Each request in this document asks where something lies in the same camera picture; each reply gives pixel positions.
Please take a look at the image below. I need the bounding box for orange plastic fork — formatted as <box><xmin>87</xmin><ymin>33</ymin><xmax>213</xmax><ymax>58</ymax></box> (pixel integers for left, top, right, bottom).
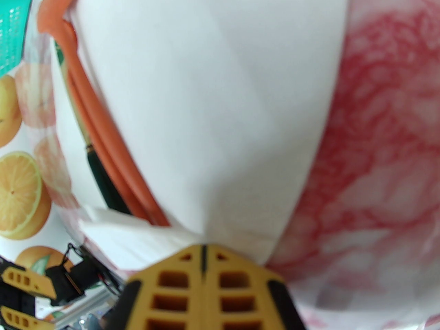
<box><xmin>67</xmin><ymin>71</ymin><xmax>152</xmax><ymax>224</ymax></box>

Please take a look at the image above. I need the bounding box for orange plastic spoon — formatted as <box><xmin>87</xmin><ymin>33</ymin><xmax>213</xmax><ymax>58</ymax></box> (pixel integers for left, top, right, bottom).
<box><xmin>37</xmin><ymin>0</ymin><xmax>171</xmax><ymax>228</ymax></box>

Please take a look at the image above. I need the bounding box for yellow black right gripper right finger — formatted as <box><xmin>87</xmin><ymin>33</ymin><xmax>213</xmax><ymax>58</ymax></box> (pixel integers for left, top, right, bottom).
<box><xmin>206</xmin><ymin>243</ymin><xmax>306</xmax><ymax>330</ymax></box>

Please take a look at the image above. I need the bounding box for green plastic basket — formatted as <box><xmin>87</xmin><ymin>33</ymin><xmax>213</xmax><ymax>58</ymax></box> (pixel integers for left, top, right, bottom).
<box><xmin>0</xmin><ymin>0</ymin><xmax>35</xmax><ymax>78</ymax></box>

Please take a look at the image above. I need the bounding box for aluminium mounting rail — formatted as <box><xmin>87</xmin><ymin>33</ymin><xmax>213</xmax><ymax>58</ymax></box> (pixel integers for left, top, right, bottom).
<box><xmin>34</xmin><ymin>280</ymin><xmax>131</xmax><ymax>330</ymax></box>

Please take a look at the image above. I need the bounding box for gold plastic knife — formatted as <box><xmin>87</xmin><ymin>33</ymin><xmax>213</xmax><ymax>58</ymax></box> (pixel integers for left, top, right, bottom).
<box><xmin>55</xmin><ymin>43</ymin><xmax>133</xmax><ymax>216</ymax></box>

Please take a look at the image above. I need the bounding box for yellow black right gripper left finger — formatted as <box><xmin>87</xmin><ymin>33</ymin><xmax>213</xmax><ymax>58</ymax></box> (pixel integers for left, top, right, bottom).
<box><xmin>103</xmin><ymin>243</ymin><xmax>207</xmax><ymax>330</ymax></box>

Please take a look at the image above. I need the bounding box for white paper napkin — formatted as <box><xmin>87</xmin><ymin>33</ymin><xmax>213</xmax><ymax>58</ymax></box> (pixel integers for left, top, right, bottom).
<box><xmin>52</xmin><ymin>0</ymin><xmax>351</xmax><ymax>274</ymax></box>

